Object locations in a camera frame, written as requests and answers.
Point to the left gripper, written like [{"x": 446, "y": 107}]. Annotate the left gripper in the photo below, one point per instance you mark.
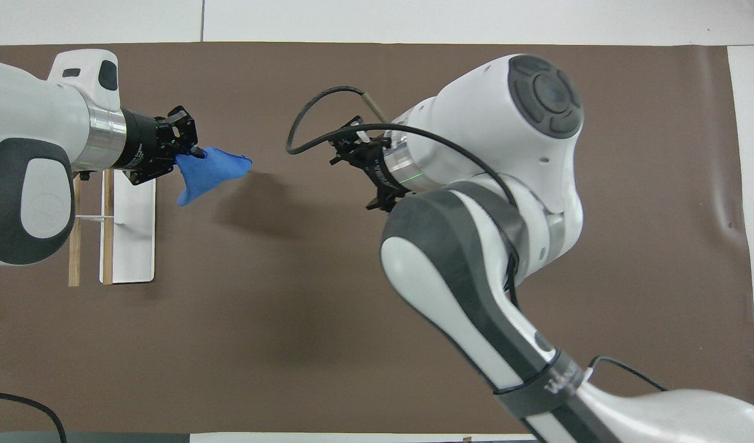
[{"x": 140, "y": 140}]

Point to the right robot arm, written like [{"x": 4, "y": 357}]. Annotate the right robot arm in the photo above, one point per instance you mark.
[{"x": 475, "y": 277}]

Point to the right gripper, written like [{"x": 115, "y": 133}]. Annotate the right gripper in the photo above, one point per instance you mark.
[{"x": 384, "y": 171}]

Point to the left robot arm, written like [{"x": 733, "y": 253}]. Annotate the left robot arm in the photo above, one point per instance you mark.
[{"x": 38, "y": 117}]

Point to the blue towel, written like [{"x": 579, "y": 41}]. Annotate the blue towel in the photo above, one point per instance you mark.
[{"x": 210, "y": 169}]

